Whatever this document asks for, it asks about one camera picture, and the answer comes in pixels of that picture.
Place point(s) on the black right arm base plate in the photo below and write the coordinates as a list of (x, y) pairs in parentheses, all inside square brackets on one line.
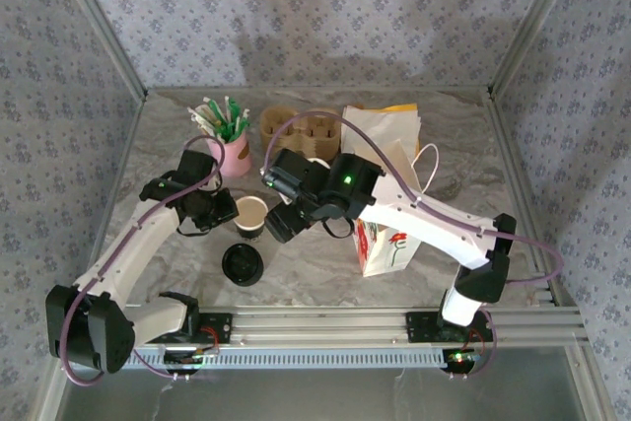
[(424, 327)]

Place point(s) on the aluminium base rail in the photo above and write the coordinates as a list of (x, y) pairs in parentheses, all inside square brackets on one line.
[(320, 327)]

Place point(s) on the stack of paper cups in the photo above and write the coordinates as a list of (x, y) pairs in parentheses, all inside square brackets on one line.
[(318, 162)]

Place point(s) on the black sleeved paper coffee cup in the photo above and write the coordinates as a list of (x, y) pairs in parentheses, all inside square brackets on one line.
[(251, 214)]

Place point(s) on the yellow paper sheet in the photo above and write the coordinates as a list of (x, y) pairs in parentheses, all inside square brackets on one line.
[(404, 107)]

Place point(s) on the pink straw holder cup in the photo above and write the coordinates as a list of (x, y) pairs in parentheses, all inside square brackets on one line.
[(236, 162)]

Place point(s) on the brown paper straw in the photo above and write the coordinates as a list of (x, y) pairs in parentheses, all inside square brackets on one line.
[(215, 122)]

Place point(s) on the stack of black lids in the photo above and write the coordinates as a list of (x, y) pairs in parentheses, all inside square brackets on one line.
[(242, 265)]

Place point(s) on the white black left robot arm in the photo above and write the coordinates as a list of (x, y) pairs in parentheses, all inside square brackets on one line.
[(138, 243)]

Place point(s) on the white flower print paper bag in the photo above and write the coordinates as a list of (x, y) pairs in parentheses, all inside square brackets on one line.
[(389, 258)]

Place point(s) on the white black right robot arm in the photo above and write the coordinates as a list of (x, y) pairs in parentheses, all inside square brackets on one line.
[(434, 224)]

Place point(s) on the aluminium frame post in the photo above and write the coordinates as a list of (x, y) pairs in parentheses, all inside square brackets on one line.
[(532, 26), (103, 31)]

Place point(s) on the green wrapped straw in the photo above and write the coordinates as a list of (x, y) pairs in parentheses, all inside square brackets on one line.
[(214, 110), (236, 120)]

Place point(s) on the small circuit board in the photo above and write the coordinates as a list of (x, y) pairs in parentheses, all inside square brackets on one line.
[(189, 359), (461, 358)]

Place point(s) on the brown pulp cup carrier stack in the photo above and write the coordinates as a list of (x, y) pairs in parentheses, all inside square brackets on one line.
[(276, 127)]

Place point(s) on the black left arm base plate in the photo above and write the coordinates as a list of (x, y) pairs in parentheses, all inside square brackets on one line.
[(217, 327)]

